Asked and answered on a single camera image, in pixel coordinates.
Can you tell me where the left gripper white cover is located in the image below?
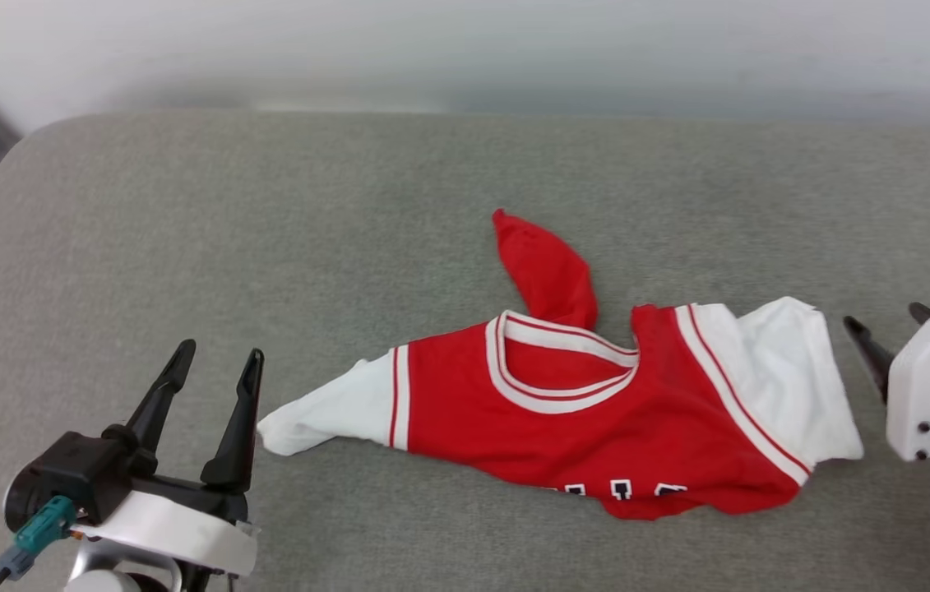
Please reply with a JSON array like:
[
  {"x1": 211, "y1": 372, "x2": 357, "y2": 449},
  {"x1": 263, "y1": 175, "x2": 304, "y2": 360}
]
[{"x1": 70, "y1": 339, "x2": 266, "y2": 576}]

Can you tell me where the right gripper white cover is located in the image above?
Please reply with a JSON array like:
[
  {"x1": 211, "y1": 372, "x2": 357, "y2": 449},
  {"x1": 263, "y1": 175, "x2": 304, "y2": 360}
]
[{"x1": 843, "y1": 301, "x2": 930, "y2": 462}]

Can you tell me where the teal plug camera cable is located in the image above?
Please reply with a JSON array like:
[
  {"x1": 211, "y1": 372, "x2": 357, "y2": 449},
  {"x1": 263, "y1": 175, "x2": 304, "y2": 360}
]
[{"x1": 0, "y1": 495, "x2": 77, "y2": 592}]

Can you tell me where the red white basketball jersey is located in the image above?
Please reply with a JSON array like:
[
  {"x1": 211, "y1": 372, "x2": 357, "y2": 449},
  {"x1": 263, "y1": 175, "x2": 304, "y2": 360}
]
[{"x1": 257, "y1": 208, "x2": 866, "y2": 521}]

